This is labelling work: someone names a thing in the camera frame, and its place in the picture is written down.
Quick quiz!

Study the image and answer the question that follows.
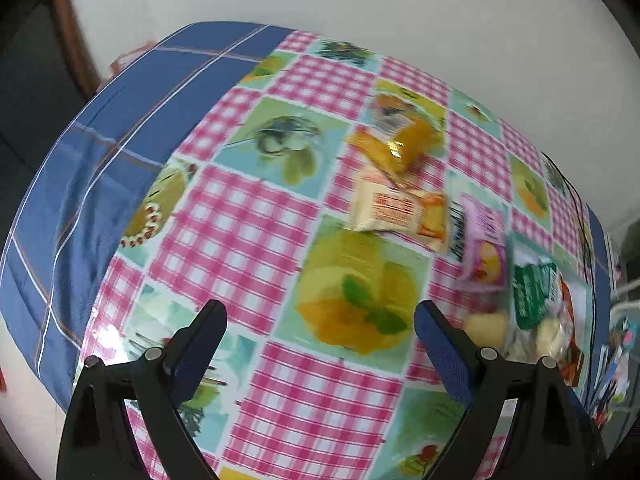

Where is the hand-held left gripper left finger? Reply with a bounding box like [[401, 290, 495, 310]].
[[56, 300, 228, 480]]

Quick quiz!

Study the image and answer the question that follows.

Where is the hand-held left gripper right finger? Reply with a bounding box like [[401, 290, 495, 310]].
[[415, 301, 608, 480]]

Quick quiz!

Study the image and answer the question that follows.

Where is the yellow cake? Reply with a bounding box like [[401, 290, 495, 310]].
[[462, 310, 511, 346]]

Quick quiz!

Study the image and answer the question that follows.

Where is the round bun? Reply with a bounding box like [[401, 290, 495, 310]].
[[535, 317, 576, 356]]

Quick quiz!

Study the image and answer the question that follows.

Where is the large red patterned packet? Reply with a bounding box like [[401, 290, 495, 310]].
[[559, 280, 587, 386]]

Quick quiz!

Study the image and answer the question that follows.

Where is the white shallow tray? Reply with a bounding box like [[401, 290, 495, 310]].
[[505, 232, 601, 391]]

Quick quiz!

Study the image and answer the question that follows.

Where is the dark green snack packet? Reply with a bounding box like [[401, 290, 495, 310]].
[[512, 260, 558, 331]]

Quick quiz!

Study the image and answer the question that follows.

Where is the purple cake roll packet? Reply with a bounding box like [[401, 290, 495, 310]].
[[452, 195, 511, 286]]

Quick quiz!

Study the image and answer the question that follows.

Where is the pink checked fruit tablecloth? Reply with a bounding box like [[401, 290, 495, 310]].
[[80, 30, 608, 480]]

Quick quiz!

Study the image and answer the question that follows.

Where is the cream cake roll packet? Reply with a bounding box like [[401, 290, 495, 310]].
[[347, 180, 448, 253]]

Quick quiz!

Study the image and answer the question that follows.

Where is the colourful clutter pile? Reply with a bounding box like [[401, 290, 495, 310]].
[[590, 305, 640, 426]]

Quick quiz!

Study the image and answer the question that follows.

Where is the orange translucent snack packet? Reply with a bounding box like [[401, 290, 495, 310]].
[[350, 110, 443, 181]]

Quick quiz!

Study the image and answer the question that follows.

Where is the blue striped sheet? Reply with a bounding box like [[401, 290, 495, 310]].
[[0, 21, 616, 480]]

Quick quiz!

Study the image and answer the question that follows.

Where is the pink paper item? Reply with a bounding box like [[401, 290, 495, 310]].
[[110, 45, 153, 78]]

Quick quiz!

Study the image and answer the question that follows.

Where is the black cable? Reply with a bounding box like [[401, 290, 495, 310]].
[[542, 152, 601, 401]]

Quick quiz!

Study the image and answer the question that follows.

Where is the brown wooden door frame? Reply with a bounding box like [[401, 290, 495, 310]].
[[50, 0, 103, 98]]

